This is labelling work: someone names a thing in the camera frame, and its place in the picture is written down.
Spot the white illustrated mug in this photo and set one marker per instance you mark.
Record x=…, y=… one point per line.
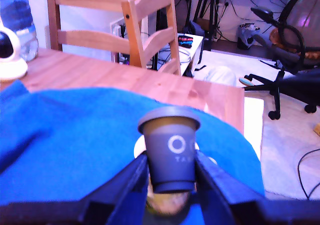
x=162, y=205

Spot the blue cloth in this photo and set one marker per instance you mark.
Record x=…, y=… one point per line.
x=62, y=135

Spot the white side table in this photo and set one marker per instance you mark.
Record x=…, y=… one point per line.
x=196, y=50

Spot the white patterned bag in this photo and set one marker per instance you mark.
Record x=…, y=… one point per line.
x=246, y=37

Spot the wooden chair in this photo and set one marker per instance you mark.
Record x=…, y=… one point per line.
x=135, y=35
x=87, y=38

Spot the black office chair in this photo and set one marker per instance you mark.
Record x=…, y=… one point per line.
x=297, y=55

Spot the black bag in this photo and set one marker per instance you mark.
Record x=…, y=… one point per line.
x=195, y=28

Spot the large clear water bottle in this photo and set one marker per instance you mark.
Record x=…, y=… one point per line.
x=17, y=15

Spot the small white round camera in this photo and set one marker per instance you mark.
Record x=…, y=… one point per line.
x=12, y=65

